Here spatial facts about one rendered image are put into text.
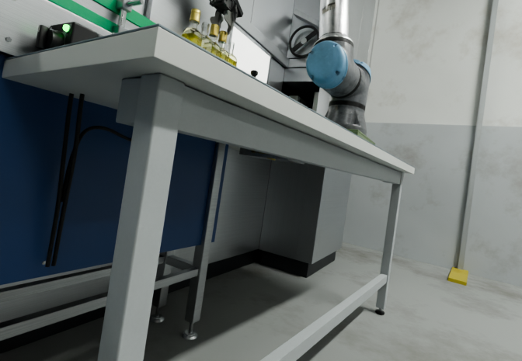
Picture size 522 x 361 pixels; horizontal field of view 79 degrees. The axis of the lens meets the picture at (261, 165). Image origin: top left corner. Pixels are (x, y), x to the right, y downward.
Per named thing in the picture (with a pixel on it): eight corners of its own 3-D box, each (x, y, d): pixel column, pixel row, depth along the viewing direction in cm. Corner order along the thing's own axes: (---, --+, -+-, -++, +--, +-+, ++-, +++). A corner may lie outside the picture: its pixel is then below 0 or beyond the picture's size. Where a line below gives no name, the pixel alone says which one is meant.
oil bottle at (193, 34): (183, 88, 120) (192, 32, 120) (195, 88, 117) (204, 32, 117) (173, 84, 115) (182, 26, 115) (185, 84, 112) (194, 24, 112)
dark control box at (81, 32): (83, 81, 68) (89, 42, 68) (106, 81, 64) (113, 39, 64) (41, 67, 61) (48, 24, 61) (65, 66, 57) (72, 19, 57)
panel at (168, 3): (259, 110, 193) (267, 55, 194) (263, 110, 192) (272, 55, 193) (139, 51, 115) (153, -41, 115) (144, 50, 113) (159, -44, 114)
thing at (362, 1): (316, 107, 277) (331, 6, 279) (360, 108, 259) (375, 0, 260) (283, 81, 216) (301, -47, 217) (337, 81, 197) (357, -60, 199)
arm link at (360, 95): (371, 111, 105) (377, 71, 106) (356, 98, 94) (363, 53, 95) (337, 111, 112) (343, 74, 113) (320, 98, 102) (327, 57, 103)
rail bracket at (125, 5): (122, 42, 77) (130, -13, 77) (144, 39, 73) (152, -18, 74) (107, 34, 73) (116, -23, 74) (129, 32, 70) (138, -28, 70)
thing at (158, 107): (385, 314, 160) (404, 172, 162) (65, 691, 36) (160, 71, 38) (367, 307, 166) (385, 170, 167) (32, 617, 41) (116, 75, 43)
